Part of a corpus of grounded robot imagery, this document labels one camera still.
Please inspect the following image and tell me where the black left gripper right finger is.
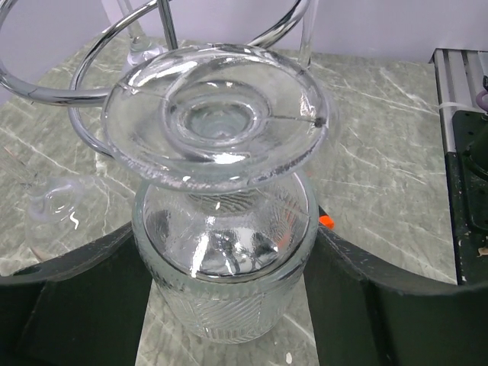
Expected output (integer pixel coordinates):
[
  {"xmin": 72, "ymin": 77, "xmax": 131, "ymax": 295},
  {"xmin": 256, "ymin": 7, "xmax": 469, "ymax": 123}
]
[{"xmin": 305, "ymin": 226, "xmax": 487, "ymax": 365}]

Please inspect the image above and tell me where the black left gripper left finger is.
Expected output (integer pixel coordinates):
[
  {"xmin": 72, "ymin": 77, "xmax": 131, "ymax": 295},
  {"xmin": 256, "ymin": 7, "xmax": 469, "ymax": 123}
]
[{"xmin": 1, "ymin": 223, "xmax": 152, "ymax": 365}]

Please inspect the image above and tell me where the patterned clear wine glass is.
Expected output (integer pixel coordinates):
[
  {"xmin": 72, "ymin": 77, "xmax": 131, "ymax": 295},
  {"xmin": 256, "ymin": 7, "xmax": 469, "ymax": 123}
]
[{"xmin": 101, "ymin": 44, "xmax": 338, "ymax": 344}]

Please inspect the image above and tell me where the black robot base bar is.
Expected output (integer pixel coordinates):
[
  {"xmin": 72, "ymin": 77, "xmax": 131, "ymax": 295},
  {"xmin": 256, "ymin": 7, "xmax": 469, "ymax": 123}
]
[{"xmin": 445, "ymin": 111, "xmax": 487, "ymax": 285}]

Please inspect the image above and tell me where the clear wine glass on rack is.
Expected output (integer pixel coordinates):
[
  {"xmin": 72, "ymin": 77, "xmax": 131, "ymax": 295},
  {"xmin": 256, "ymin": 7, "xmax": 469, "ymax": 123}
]
[{"xmin": 0, "ymin": 148, "xmax": 111, "ymax": 260}]

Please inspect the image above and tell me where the chrome wine glass rack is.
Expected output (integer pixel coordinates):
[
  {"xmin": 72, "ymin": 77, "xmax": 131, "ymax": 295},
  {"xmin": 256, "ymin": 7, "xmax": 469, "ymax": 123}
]
[{"xmin": 0, "ymin": 0, "xmax": 319, "ymax": 159}]

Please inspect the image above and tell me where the black microphone orange end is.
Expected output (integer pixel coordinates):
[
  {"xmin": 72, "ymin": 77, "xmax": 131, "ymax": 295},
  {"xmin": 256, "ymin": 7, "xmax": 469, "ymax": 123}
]
[{"xmin": 319, "ymin": 214, "xmax": 335, "ymax": 230}]

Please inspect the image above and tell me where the aluminium frame rail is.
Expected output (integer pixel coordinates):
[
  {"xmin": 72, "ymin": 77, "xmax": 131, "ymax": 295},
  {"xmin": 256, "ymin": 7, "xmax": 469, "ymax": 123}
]
[{"xmin": 432, "ymin": 49, "xmax": 487, "ymax": 153}]

